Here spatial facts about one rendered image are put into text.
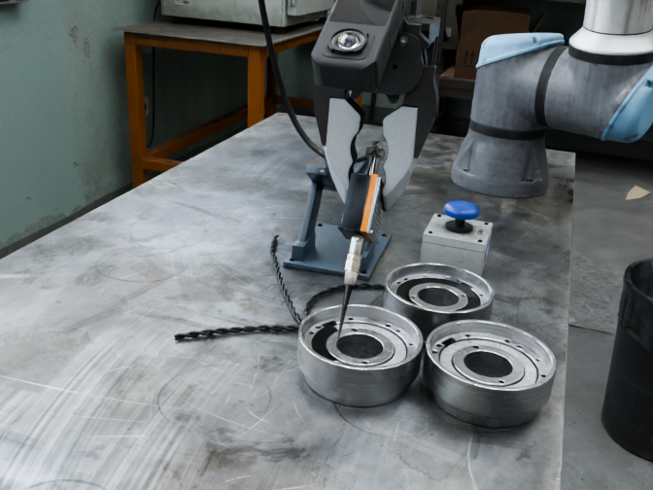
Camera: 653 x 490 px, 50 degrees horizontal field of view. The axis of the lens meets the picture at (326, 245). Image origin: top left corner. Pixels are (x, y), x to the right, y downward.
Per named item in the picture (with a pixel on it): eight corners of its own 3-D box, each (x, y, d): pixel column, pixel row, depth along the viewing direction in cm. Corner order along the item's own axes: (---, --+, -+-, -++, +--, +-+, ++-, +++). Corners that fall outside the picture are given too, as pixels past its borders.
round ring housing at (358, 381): (443, 384, 60) (449, 343, 58) (349, 429, 54) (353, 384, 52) (363, 331, 67) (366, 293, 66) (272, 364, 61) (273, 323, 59)
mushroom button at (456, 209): (471, 253, 79) (477, 212, 77) (436, 247, 80) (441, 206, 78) (476, 240, 83) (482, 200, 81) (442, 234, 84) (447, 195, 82)
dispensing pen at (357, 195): (315, 333, 54) (357, 130, 57) (326, 337, 58) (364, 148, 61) (342, 338, 54) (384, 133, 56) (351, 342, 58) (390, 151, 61)
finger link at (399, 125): (429, 194, 62) (429, 88, 58) (417, 217, 57) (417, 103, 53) (394, 192, 63) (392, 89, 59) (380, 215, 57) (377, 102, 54)
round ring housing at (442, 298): (431, 288, 76) (436, 254, 75) (510, 330, 69) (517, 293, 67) (360, 315, 70) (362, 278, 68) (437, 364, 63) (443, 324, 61)
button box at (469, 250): (480, 281, 78) (487, 241, 76) (418, 269, 80) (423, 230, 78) (489, 254, 85) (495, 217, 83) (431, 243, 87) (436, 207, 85)
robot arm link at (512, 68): (492, 108, 115) (504, 22, 110) (569, 124, 108) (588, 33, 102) (454, 119, 107) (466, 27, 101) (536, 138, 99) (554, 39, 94)
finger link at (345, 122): (363, 189, 63) (384, 88, 59) (347, 210, 58) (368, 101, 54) (331, 180, 64) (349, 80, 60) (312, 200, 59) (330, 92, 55)
